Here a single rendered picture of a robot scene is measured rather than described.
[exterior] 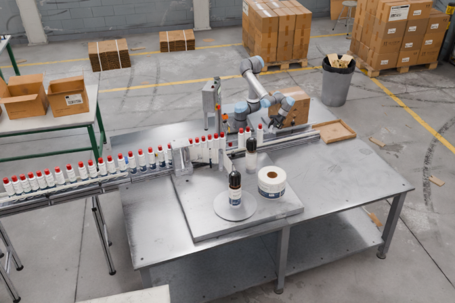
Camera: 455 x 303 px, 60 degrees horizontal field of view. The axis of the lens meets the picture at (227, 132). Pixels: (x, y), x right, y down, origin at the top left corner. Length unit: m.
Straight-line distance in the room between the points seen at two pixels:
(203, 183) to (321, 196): 0.88
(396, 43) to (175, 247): 4.96
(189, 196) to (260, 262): 0.85
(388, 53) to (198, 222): 4.68
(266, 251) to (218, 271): 0.44
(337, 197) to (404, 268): 1.08
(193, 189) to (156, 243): 0.51
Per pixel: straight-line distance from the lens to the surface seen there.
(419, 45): 6.94
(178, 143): 2.99
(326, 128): 3.76
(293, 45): 6.65
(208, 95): 2.97
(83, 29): 8.50
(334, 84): 5.58
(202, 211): 2.80
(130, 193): 3.09
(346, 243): 3.59
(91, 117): 4.19
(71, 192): 3.18
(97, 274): 3.74
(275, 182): 2.80
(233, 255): 3.39
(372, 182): 3.26
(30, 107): 4.39
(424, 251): 4.06
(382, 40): 6.50
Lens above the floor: 2.88
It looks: 35 degrees down
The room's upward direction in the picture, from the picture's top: 1 degrees counter-clockwise
